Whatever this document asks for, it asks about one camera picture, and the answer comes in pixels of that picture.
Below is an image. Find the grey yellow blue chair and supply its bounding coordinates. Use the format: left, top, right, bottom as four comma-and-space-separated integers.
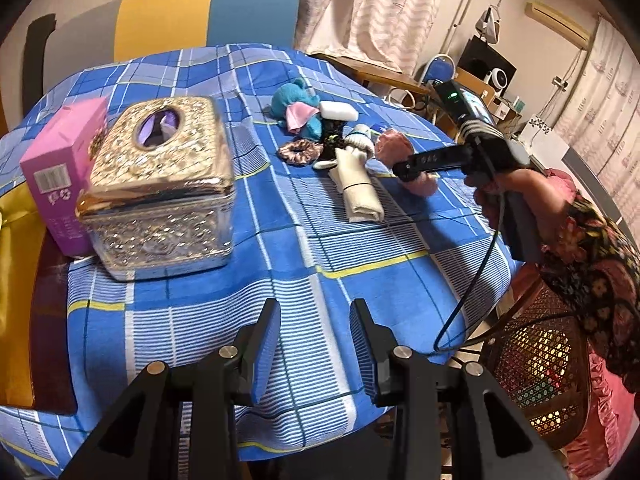
27, 0, 300, 107

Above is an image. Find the person's pink skirt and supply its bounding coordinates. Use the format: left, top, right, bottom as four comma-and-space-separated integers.
564, 350, 640, 480

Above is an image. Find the yellow cloth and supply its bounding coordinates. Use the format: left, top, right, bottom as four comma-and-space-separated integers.
0, 180, 47, 409

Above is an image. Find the white garment steamer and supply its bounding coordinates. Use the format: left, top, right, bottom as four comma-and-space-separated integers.
444, 0, 503, 61

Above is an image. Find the brown scrunchie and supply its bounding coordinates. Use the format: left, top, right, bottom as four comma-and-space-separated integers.
278, 139, 323, 165

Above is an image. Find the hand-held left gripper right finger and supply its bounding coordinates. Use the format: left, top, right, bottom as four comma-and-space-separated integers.
348, 299, 571, 480

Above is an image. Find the air conditioner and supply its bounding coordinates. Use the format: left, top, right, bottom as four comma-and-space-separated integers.
524, 1, 592, 51

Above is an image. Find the white fan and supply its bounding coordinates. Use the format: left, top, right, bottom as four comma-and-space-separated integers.
482, 67, 512, 104

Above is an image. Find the rattan chair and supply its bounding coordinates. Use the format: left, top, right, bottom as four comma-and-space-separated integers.
479, 280, 597, 457

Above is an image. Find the cream folded cloth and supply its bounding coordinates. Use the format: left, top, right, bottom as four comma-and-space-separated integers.
327, 150, 386, 224

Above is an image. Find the white sponge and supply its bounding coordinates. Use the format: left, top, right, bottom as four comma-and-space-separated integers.
319, 101, 359, 122

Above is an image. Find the person's right forearm floral sleeve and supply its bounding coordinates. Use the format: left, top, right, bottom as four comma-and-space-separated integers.
539, 194, 640, 392

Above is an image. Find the blue folding chair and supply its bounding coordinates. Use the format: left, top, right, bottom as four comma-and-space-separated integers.
422, 54, 457, 87

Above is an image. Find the wooden side table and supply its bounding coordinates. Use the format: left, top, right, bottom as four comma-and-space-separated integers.
310, 52, 437, 97

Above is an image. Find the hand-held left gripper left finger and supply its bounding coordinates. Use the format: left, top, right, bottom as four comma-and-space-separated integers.
60, 298, 282, 480

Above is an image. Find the white patterned curtain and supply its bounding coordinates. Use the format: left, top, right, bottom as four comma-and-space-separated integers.
550, 15, 640, 223

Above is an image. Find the person's right hand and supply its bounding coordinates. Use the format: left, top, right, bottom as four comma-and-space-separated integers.
472, 167, 574, 261

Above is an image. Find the pink cardboard box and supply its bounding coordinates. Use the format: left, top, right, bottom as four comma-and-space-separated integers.
20, 96, 110, 257

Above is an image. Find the black monitor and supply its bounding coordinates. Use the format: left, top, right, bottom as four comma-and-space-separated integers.
457, 37, 518, 97

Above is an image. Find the teal plush toy pink skirt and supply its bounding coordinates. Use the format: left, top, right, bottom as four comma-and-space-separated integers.
270, 79, 323, 142

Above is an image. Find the silver ornate tissue box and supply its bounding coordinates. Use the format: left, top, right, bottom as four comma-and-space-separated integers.
75, 96, 237, 281

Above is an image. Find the blue plaid tablecloth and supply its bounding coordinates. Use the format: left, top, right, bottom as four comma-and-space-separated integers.
0, 43, 526, 471

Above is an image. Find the beige patterned curtain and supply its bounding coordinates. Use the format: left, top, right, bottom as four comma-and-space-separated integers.
160, 0, 459, 77

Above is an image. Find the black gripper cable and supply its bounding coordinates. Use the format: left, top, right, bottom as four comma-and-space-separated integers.
432, 180, 582, 356

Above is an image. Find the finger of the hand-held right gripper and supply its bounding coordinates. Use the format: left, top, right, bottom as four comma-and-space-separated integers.
392, 146, 473, 184

